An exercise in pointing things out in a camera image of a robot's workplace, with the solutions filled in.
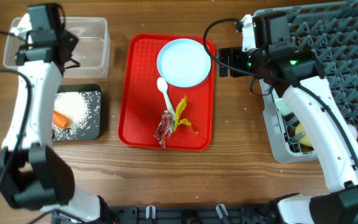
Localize light blue plate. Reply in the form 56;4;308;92
157;39;211;88

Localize white rice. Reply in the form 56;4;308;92
52;91;101;139

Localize orange carrot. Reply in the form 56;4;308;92
52;111;70;129

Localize yellow candy wrapper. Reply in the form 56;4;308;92
173;95;199;135

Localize white plastic spoon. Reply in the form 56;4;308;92
157;77;176;120

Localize yellow cup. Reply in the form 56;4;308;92
293;123;313;147

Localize red candy wrapper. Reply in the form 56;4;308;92
154;111;175;148

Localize green bowl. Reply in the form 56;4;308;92
274;98;293;116

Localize pink cup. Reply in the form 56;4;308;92
347;124;358;139

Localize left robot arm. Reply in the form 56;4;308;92
0;3;119;223

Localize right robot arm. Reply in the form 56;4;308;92
231;12;358;223

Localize black waste tray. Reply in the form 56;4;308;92
50;83;103;141

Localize grey dishwasher rack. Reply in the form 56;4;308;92
260;1;358;163

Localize clear plastic bin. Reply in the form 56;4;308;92
3;17;111;78

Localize red serving tray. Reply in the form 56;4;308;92
117;34;216;151

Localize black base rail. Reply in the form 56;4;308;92
50;203;276;224

